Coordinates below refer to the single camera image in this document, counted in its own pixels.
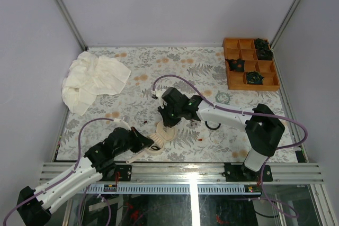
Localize black flower orange dots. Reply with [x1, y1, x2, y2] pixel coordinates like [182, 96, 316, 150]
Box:
[226, 58, 245, 73]

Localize black flower yellow green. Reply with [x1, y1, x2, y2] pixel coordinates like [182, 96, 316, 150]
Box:
[245, 71, 264, 85]

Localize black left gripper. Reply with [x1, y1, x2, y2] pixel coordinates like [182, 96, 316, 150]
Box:
[115, 128, 155, 158]

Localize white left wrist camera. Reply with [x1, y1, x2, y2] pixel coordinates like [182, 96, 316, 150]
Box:
[113, 118, 131, 130]

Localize floral patterned table mat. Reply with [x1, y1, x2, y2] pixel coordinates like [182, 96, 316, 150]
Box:
[55, 47, 284, 162]

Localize aluminium front rail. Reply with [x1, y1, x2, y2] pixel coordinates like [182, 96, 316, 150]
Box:
[37, 161, 325, 184]

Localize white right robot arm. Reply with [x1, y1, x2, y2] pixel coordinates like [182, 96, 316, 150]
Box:
[154, 87, 285, 182]

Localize black fabric flower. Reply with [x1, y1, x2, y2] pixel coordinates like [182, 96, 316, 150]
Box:
[254, 38, 270, 49]
[256, 48, 274, 61]

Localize beige round jewelry case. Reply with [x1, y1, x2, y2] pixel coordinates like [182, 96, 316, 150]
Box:
[126, 121, 176, 164]

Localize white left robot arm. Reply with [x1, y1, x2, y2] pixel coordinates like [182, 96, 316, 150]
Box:
[16, 128, 154, 225]

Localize wooden compartment tray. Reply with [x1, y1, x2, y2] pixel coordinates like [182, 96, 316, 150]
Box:
[223, 38, 280, 91]

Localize black fabric flower top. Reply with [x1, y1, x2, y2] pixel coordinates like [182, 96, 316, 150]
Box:
[254, 38, 270, 49]

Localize crumpled white cloth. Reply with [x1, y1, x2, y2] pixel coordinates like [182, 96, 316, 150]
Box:
[61, 51, 131, 116]

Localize green beaded bracelet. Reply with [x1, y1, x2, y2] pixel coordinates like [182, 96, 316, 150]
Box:
[215, 92, 230, 105]

